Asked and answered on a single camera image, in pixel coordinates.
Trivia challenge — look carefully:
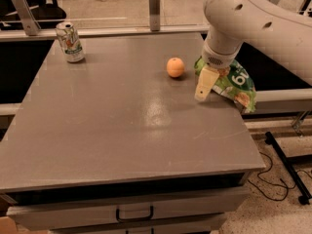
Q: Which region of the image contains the orange fruit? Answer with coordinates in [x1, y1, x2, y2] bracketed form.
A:
[166, 58, 184, 78]

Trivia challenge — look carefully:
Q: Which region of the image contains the grey metal rail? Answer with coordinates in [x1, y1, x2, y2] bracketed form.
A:
[0, 24, 210, 42]

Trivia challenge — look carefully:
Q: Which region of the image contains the black stand leg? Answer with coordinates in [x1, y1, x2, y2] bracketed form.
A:
[265, 132, 312, 205]

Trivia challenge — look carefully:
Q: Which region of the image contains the grey drawer with black handle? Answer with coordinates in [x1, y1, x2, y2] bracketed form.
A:
[7, 186, 249, 230]

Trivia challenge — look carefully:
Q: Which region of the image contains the green rice chip bag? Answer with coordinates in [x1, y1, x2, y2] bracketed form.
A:
[194, 58, 256, 113]

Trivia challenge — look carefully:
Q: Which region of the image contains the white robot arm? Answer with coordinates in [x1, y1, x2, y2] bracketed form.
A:
[202, 0, 312, 101]

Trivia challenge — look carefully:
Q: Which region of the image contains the middle metal railing bracket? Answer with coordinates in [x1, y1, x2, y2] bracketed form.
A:
[148, 0, 160, 31]

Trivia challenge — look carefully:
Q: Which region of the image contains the metal railing bracket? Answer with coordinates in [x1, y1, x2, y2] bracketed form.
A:
[11, 0, 41, 36]
[148, 0, 160, 31]

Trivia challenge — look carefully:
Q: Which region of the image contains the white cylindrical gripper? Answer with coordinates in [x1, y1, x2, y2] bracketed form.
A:
[194, 46, 238, 101]

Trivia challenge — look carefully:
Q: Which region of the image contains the white green soda can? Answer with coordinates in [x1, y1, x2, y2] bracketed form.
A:
[56, 21, 84, 62]

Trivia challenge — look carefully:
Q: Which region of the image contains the black office chair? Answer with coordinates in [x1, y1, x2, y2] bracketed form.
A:
[0, 0, 67, 30]

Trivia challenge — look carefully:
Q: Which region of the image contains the black floor cable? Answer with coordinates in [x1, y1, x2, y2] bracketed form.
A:
[247, 151, 312, 202]

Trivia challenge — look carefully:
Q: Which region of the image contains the left metal railing bracket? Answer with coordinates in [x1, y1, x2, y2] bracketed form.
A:
[11, 0, 41, 36]

